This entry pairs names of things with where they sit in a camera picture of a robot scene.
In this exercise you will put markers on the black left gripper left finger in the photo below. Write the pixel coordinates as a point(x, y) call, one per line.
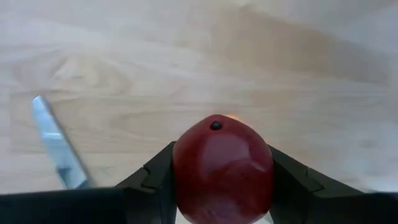
point(152, 193)

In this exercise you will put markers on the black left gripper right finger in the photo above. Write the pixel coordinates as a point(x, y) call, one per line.
point(304, 196)

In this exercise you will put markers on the dark red round fruit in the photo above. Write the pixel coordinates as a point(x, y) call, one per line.
point(222, 174)

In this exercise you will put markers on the green perforated metal shelf riser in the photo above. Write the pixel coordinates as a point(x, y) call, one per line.
point(59, 146)

